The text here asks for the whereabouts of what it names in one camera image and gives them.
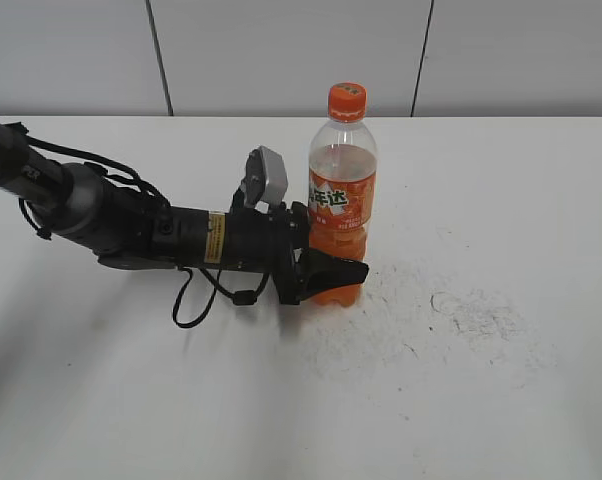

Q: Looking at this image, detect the orange soda plastic bottle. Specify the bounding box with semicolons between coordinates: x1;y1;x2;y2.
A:
306;114;380;308

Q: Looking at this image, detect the orange bottle cap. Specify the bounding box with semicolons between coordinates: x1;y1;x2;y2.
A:
327;82;367;123

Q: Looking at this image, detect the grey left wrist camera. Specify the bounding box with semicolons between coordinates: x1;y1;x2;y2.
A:
240;145;288;209

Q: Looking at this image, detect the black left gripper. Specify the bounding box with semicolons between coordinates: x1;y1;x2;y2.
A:
224;201;369;305

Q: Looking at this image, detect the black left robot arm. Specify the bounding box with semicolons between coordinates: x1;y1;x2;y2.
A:
0;123;369;305

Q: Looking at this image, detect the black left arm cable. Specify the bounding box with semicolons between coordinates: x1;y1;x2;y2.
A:
170;267;274;330

